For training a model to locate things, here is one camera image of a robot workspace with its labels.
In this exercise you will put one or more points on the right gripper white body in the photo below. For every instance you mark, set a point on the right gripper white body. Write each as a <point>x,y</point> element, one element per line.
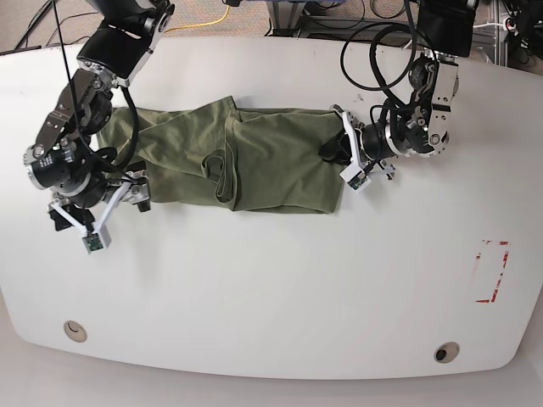
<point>88,208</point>

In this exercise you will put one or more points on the olive green t-shirt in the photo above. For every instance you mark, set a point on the olive green t-shirt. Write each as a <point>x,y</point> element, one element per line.
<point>263,160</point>

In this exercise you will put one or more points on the left table cable grommet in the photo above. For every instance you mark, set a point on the left table cable grommet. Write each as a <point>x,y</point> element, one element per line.
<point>75,331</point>

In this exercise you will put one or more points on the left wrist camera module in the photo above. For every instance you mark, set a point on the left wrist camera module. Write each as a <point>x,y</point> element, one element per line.
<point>355,177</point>

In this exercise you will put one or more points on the table cable grommet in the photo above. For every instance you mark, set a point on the table cable grommet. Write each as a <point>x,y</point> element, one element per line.
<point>75,331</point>
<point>447,352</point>

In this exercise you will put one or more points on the red tape rectangle marking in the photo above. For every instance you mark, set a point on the red tape rectangle marking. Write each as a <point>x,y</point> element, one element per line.
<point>489,267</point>

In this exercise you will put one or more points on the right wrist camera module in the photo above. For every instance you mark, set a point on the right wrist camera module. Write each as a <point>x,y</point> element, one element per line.
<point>96,240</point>

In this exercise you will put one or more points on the metal frame rack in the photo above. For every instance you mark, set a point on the metal frame rack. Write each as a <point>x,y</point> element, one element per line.
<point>337,19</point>

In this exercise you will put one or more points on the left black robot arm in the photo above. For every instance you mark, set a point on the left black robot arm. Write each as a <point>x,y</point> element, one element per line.
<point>413,118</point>

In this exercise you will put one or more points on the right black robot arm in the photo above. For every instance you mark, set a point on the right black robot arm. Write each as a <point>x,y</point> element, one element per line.
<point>61,155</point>

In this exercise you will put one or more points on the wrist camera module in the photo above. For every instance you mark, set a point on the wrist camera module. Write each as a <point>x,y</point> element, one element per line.
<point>355,177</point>
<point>96,240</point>

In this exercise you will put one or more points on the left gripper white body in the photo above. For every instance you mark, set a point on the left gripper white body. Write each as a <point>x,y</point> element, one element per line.
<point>354,129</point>

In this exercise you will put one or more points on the right table cable grommet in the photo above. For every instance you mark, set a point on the right table cable grommet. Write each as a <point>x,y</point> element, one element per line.
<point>447,352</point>

